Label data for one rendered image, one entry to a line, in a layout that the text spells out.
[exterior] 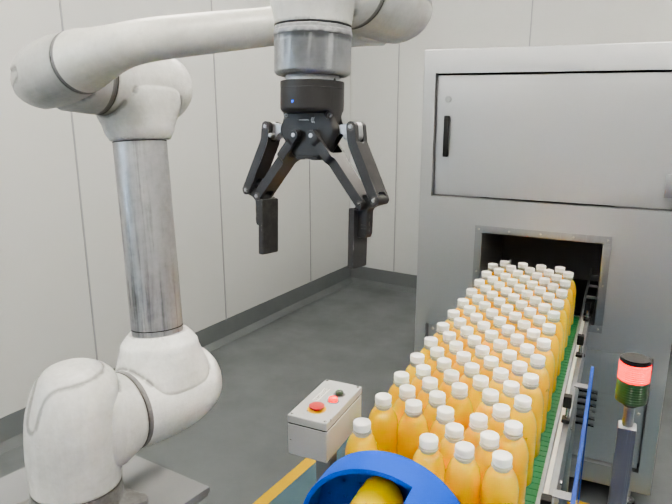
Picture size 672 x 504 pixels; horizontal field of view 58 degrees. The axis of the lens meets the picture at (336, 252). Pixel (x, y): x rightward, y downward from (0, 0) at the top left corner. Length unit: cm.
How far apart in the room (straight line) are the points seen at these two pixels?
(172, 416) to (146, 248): 32
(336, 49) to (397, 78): 504
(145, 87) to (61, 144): 253
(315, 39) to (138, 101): 54
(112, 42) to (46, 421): 61
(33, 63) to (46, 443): 61
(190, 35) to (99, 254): 303
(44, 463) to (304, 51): 80
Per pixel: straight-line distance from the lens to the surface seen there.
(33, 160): 360
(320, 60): 70
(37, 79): 110
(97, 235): 386
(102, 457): 116
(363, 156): 69
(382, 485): 104
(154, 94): 119
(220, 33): 93
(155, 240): 120
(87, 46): 101
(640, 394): 147
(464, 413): 155
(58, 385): 113
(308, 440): 144
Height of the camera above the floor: 180
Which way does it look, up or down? 14 degrees down
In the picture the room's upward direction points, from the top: straight up
